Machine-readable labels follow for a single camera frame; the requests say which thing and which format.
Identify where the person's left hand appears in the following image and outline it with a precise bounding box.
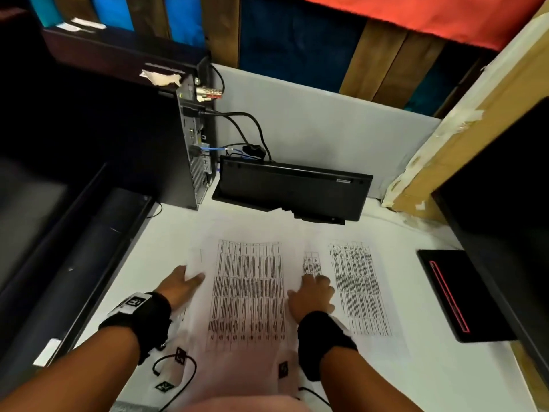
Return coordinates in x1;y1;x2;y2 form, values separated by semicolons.
154;264;206;312

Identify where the person's right hand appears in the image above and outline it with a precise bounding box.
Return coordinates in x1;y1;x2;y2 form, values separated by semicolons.
286;274;336;325

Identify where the pile of printed papers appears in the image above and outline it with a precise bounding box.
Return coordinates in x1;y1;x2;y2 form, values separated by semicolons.
167;209;408;412

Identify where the person's right forearm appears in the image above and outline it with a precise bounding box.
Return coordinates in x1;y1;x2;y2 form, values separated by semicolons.
319;347;423;412

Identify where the person's left forearm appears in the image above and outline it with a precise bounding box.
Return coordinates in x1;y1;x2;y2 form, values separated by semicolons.
0;336;141;412

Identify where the black keyboard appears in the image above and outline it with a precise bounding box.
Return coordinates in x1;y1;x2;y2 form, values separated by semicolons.
212;156;374;225

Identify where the black monitor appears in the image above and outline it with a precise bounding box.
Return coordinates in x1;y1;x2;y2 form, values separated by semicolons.
0;156;155;387
432;96;549;376

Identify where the pink garment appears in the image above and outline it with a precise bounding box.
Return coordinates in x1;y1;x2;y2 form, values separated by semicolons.
167;394;309;412

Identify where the white table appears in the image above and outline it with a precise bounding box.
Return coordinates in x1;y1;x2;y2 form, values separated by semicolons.
75;197;539;412

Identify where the black computer tower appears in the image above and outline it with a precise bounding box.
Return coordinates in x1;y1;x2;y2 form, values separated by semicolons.
41;25;217;211

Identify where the black monitor base red line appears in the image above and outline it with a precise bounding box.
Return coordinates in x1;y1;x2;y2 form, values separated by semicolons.
416;249;518;344

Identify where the grey divider panel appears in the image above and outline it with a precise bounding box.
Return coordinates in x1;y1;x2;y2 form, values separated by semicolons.
212;63;443;200

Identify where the silver security lock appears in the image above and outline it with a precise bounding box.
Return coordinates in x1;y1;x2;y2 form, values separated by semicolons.
195;85;224;101

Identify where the crumpled beige tape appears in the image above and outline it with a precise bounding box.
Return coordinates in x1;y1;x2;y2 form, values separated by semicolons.
139;69;182;87

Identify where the brown cardboard panel white tape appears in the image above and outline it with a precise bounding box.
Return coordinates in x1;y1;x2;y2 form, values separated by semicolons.
381;0;549;412

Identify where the red-orange cloth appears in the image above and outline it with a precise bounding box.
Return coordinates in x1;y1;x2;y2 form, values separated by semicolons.
291;0;549;52

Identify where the black camera cable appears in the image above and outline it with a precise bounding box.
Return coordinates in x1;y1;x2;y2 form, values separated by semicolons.
152;354;198;412
297;386;331;408

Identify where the thick black cable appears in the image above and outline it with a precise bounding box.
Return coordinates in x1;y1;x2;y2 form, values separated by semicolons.
199;109;273;161

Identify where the black lock cable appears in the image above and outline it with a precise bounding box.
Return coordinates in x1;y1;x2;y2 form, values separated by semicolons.
210;64;226;95

